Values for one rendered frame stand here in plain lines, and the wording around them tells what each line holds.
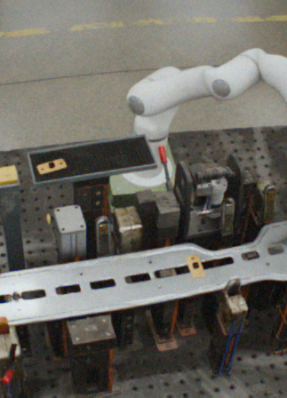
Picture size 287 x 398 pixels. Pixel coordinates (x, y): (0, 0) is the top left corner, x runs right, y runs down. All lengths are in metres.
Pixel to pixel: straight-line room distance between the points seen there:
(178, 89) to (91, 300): 0.72
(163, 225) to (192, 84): 0.43
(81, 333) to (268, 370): 0.68
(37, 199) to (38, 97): 1.64
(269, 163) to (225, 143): 0.20
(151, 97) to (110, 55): 2.29
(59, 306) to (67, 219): 0.26
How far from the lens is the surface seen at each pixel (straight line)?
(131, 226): 2.24
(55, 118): 4.26
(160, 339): 2.44
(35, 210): 2.80
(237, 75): 2.21
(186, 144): 3.07
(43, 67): 4.65
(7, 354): 2.00
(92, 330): 2.07
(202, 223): 2.42
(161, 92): 2.45
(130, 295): 2.18
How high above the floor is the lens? 2.74
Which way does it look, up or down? 46 degrees down
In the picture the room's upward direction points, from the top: 4 degrees clockwise
